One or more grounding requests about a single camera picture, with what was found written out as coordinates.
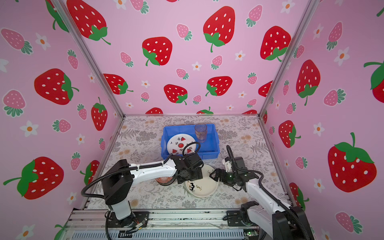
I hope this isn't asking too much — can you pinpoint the watermelon pattern plate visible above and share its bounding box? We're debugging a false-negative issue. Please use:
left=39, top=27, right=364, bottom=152
left=167, top=134, right=198, bottom=155

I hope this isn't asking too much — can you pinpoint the pink transparent cup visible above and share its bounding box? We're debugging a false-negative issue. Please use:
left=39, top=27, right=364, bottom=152
left=194, top=123, right=208, bottom=144

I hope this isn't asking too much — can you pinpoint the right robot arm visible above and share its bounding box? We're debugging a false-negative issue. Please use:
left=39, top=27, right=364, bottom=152
left=210, top=169, right=314, bottom=240

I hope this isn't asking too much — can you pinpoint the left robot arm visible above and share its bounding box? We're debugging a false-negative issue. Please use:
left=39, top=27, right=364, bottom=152
left=102, top=153, right=204, bottom=222

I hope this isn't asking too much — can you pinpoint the blue plastic bin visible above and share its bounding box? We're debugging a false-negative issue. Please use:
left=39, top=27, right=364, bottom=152
left=161, top=124, right=220, bottom=161

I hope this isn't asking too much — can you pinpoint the cream floral plate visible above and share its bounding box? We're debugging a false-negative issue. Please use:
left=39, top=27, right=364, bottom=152
left=184, top=165, right=219, bottom=198

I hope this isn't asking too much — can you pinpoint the dark striped bottom bowl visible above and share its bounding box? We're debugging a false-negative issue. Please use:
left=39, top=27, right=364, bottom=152
left=156, top=177, right=175, bottom=186

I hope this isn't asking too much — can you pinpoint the green lit circuit board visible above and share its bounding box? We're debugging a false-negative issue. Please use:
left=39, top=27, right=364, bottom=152
left=244, top=230, right=259, bottom=240

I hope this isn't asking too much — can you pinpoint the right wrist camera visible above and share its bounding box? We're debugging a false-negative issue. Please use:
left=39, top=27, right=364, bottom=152
left=222, top=157, right=248, bottom=173

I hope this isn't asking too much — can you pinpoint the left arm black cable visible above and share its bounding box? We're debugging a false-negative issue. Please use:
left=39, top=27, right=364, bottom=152
left=80, top=141, right=201, bottom=240

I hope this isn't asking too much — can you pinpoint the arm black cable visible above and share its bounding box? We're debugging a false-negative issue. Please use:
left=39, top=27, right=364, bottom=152
left=225, top=144, right=311, bottom=240
left=80, top=141, right=201, bottom=240

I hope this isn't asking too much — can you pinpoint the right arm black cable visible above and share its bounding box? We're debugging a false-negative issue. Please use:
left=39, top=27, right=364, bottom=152
left=225, top=144, right=311, bottom=240

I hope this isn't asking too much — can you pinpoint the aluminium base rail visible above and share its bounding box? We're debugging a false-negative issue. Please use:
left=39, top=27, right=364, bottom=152
left=55, top=207, right=273, bottom=240

